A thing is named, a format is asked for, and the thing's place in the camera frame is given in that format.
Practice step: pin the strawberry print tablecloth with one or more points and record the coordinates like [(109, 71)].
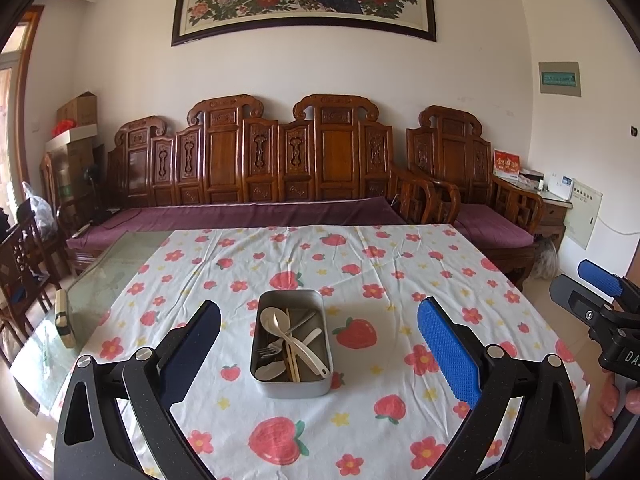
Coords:
[(350, 420)]

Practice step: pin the carved wooden armchair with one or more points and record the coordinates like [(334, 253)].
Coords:
[(450, 150)]

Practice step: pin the cream plastic spoon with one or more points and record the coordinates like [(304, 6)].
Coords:
[(267, 371)]

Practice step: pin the framed peacock flower painting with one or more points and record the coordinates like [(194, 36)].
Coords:
[(300, 0)]

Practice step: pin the long carved wooden sofa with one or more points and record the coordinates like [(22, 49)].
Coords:
[(225, 155)]

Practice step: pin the plastic bag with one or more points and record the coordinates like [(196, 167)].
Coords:
[(42, 212)]

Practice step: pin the small cardboard box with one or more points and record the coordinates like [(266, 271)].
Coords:
[(80, 110)]

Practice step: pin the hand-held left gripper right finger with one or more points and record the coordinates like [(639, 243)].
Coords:
[(447, 355)]

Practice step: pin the long purple sofa cushion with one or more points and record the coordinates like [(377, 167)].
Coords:
[(240, 215)]

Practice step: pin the small white box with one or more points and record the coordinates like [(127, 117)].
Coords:
[(531, 177)]

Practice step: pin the white flat carton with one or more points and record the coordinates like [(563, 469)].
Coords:
[(75, 136)]

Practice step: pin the dark wooden dining chair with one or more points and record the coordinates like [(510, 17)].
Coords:
[(22, 255)]

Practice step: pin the white telephone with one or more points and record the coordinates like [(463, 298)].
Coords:
[(560, 186)]

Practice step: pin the grey furry pet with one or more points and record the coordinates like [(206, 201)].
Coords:
[(545, 260)]

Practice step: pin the red desk calendar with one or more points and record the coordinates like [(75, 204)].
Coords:
[(506, 164)]

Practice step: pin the metal fork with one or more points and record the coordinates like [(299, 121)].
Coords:
[(267, 351)]

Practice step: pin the metal tin box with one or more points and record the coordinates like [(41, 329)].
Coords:
[(290, 390)]

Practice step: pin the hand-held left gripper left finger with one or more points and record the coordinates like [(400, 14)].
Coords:
[(192, 360)]

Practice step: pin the wooden side table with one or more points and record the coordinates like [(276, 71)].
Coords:
[(552, 215)]

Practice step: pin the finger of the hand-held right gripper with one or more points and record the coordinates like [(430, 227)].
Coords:
[(570, 297), (600, 277)]

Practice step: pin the metal spoon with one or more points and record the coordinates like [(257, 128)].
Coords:
[(305, 319)]

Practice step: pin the wooden block with black band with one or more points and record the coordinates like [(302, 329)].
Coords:
[(64, 320)]

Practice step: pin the person's right hand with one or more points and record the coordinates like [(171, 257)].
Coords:
[(600, 410)]

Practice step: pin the purple armchair cushion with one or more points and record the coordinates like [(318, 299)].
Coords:
[(492, 225)]

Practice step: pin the brown chopstick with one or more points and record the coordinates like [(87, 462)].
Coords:
[(288, 340)]

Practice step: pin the cream electrical panel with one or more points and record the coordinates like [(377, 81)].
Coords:
[(585, 212)]

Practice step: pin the wooden door frame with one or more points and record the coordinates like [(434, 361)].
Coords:
[(27, 100)]

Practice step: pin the grey wall distribution box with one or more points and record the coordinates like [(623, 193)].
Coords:
[(560, 79)]

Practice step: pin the red decoration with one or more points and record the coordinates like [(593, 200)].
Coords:
[(62, 126)]

